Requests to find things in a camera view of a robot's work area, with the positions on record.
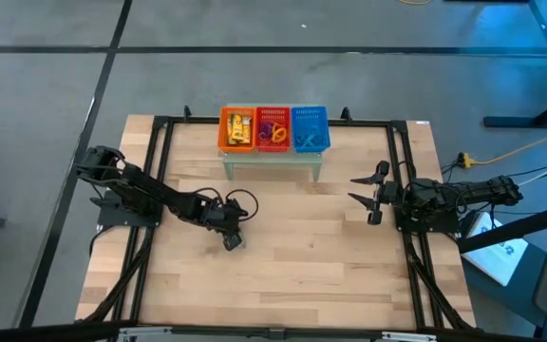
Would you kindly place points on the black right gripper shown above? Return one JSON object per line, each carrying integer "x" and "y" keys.
{"x": 390, "y": 195}

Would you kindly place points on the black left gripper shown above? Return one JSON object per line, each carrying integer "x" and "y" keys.
{"x": 219, "y": 216}

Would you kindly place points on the blue rubber band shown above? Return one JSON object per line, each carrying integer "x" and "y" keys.
{"x": 304, "y": 138}
{"x": 314, "y": 141}
{"x": 309, "y": 134}

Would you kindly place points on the yellow printed small box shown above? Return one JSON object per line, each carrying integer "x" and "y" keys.
{"x": 246, "y": 129}
{"x": 232, "y": 130}
{"x": 239, "y": 128}

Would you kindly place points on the purple spiral coil keyring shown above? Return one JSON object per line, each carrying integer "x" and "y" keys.
{"x": 263, "y": 133}
{"x": 269, "y": 127}

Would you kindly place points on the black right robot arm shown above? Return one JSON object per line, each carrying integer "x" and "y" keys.
{"x": 482, "y": 190}

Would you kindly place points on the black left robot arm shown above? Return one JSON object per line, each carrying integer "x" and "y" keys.
{"x": 150, "y": 192}

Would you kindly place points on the black desk beam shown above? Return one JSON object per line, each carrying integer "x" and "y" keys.
{"x": 515, "y": 228}

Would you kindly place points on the pale green small riser table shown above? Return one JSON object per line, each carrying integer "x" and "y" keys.
{"x": 273, "y": 160}

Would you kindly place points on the orange plastic basket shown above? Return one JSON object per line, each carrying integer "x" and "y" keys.
{"x": 226, "y": 147}

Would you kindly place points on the red plastic basket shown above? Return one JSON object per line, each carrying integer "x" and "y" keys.
{"x": 273, "y": 147}

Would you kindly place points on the blue plastic basket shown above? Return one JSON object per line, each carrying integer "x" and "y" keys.
{"x": 309, "y": 116}

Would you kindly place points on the yellow power plug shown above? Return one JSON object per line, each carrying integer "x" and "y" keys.
{"x": 465, "y": 160}

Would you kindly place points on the white box with blue print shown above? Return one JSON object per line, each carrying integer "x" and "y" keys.
{"x": 496, "y": 254}

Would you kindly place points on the black stand foot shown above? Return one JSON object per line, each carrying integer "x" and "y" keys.
{"x": 511, "y": 122}

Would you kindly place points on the black aluminium table frame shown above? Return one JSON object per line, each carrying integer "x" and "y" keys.
{"x": 359, "y": 123}

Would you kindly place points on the black overhead gantry frame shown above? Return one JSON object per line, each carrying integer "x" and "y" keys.
{"x": 273, "y": 332}

